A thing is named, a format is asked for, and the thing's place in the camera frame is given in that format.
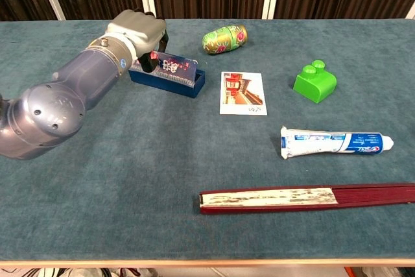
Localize green toy building block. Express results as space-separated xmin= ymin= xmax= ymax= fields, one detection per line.
xmin=292 ymin=59 xmax=338 ymax=104

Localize teal felt table cloth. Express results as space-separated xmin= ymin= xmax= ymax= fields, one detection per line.
xmin=0 ymin=18 xmax=415 ymax=262

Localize blue glasses case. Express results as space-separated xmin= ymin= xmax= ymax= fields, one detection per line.
xmin=128 ymin=50 xmax=207 ymax=99

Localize white bordered photo card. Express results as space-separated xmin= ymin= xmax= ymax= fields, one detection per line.
xmin=219 ymin=71 xmax=268 ymax=116

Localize white blue toothpaste tube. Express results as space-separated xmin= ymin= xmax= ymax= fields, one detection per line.
xmin=279 ymin=125 xmax=395 ymax=160

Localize green gold floral nesting doll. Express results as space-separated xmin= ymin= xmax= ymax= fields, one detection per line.
xmin=202 ymin=24 xmax=248 ymax=56

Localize dark red folding fan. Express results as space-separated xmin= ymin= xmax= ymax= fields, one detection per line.
xmin=198 ymin=182 xmax=415 ymax=215

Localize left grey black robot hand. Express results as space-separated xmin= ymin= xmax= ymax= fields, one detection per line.
xmin=105 ymin=9 xmax=170 ymax=73

